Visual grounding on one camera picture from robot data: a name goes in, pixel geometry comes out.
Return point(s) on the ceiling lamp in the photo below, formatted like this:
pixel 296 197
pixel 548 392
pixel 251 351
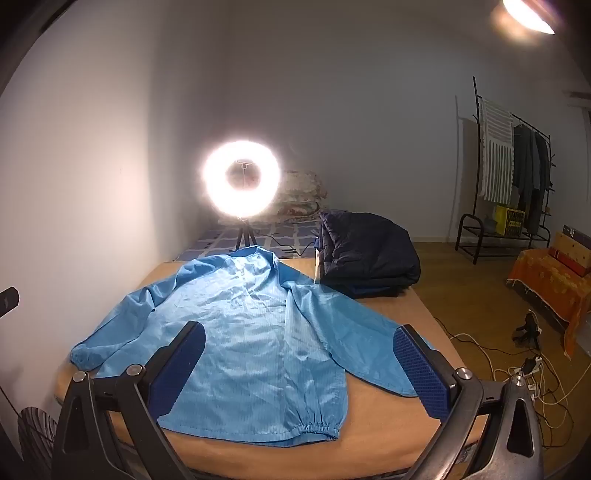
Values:
pixel 526 11

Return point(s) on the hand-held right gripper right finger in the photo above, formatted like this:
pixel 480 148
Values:
pixel 420 374

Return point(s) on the grey ribbed object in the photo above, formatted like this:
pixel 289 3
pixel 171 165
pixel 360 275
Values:
pixel 39 434

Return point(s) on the yellow plastic crate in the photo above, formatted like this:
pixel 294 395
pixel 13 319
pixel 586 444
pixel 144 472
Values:
pixel 508 221

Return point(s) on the white striped towel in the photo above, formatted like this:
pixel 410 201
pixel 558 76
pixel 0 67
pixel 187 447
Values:
pixel 496 152

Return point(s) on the white power strip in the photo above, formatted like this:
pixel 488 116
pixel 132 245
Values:
pixel 526 370

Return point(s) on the tan blanket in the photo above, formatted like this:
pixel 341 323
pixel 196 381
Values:
pixel 406 314

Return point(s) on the blue zip coat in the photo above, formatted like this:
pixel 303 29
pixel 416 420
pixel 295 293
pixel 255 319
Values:
pixel 258 332

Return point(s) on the white flat board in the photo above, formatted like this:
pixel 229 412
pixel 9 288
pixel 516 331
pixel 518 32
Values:
pixel 465 161

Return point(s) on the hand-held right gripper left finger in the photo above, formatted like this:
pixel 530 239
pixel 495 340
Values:
pixel 178 374

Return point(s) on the folded floral quilt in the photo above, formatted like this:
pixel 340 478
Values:
pixel 300 189

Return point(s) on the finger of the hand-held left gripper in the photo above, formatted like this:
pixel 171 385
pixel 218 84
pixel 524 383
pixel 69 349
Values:
pixel 8 300

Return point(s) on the cardboard box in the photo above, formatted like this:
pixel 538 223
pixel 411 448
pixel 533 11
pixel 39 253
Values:
pixel 572 247

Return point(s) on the black tripod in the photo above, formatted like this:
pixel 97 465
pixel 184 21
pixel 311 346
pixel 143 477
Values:
pixel 244 233

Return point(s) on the dark hanging clothes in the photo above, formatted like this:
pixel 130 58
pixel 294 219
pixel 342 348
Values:
pixel 526 170

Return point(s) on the black metal clothes rack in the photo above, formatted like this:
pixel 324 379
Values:
pixel 475 115

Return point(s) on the pile of dark folded clothes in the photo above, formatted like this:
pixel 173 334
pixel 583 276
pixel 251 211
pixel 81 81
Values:
pixel 369 249

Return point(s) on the blue checkered bed sheet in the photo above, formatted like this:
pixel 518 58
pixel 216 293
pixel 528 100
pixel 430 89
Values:
pixel 207 242

